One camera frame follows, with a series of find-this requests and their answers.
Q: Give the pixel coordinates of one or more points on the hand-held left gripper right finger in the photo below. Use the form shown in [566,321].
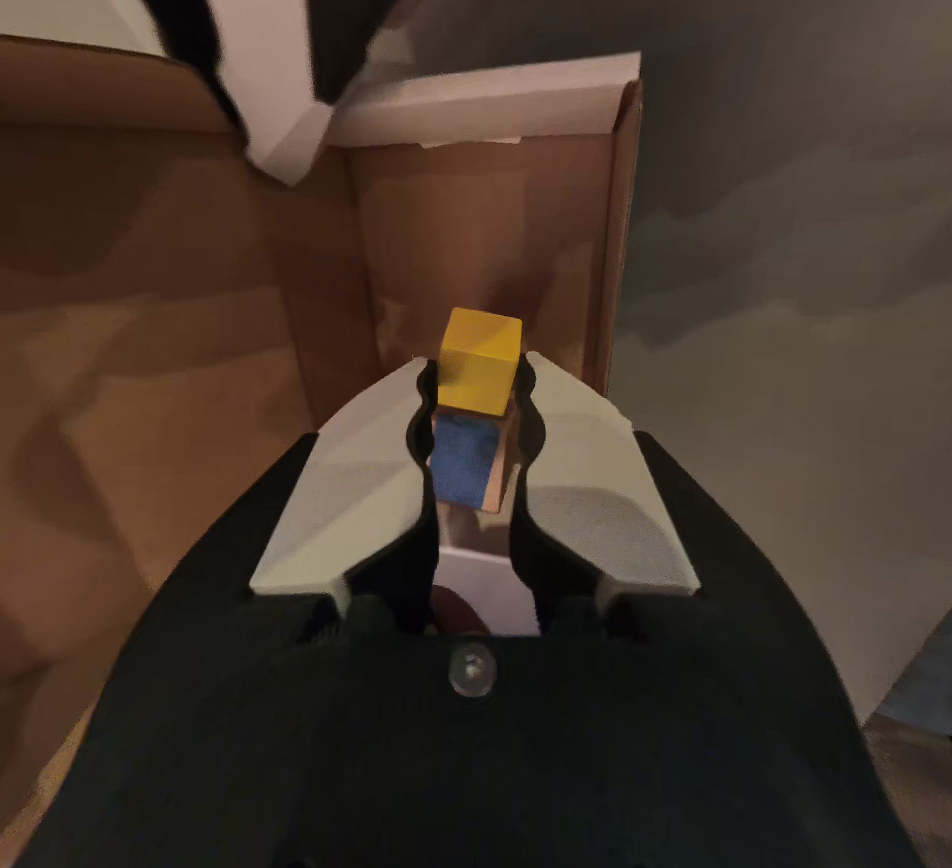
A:
[617,518]

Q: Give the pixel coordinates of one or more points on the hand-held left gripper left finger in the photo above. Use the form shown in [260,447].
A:
[349,496]

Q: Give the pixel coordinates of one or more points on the blue cube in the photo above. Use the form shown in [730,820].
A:
[461,459]

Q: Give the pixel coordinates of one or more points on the yellow cube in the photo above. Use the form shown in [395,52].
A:
[480,354]

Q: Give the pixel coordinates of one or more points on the white and brown cardboard box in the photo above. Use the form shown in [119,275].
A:
[186,362]

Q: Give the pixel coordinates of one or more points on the person's left hand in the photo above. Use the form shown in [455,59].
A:
[457,611]

